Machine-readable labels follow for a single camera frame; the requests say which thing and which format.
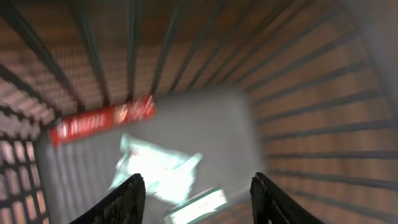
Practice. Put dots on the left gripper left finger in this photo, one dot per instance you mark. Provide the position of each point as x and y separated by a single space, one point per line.
124 205

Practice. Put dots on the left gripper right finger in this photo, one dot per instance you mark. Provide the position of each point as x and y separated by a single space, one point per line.
270 204

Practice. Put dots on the white box in basket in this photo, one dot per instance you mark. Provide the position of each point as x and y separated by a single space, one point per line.
198 208

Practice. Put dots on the red snack bar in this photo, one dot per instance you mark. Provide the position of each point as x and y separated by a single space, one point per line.
92 122

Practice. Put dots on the light blue white packet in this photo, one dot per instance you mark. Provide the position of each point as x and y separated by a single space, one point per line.
168 174

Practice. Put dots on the grey plastic shopping basket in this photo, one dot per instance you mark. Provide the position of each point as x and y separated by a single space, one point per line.
287 88

